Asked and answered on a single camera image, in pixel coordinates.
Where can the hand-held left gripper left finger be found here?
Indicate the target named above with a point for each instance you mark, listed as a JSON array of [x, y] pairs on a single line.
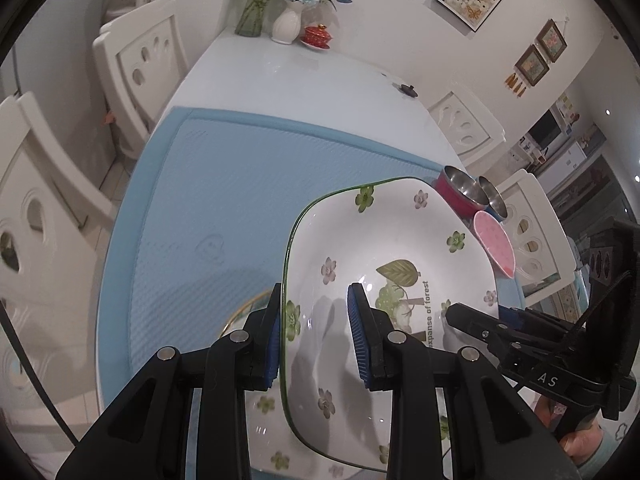
[[272, 345]]

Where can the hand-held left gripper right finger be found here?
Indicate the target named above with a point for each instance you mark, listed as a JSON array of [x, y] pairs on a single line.
[[360, 340]]

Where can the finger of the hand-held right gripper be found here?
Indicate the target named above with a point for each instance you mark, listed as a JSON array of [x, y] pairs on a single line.
[[470, 320], [510, 316]]

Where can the pink dotted cartoon bowl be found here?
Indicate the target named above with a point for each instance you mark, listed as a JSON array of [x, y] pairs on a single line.
[[495, 240]]

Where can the round yellow-rimmed plate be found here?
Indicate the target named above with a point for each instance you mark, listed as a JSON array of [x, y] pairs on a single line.
[[265, 430]]

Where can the square white floral plate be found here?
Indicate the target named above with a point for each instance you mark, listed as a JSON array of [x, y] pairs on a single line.
[[400, 230]]

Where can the blue steel-lined bowl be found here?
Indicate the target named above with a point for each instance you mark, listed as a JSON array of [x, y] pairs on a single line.
[[492, 195]]

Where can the magenta steel-lined bowl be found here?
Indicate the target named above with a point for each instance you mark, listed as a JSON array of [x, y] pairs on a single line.
[[450, 195]]

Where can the person's right hand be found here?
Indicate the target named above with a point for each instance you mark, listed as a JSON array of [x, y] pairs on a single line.
[[580, 442]]

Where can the white carved dining chair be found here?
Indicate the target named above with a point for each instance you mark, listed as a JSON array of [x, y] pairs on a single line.
[[30, 170], [530, 205], [465, 120], [130, 40]]

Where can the light blue textured mat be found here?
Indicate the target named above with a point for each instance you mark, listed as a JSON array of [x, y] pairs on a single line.
[[225, 185]]

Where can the white fridge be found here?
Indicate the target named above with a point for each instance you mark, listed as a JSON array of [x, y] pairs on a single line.
[[570, 160]]

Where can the white microwave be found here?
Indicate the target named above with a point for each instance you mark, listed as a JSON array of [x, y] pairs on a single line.
[[545, 130]]

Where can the colourful sticky notes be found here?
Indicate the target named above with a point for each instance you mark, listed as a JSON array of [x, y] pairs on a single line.
[[568, 109]]

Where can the small black lid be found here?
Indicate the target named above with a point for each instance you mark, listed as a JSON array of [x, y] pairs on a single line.
[[408, 90]]

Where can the small framed picture with tassels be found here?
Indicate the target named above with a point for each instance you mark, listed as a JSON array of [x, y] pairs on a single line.
[[531, 65]]

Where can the red teacup with saucer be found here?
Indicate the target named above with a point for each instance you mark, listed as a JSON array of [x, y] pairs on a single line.
[[316, 36]]

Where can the white vase with flowers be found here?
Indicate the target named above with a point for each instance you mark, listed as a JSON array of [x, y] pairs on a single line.
[[287, 25]]

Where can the small framed wall picture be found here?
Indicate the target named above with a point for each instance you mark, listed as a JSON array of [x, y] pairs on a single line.
[[551, 40]]

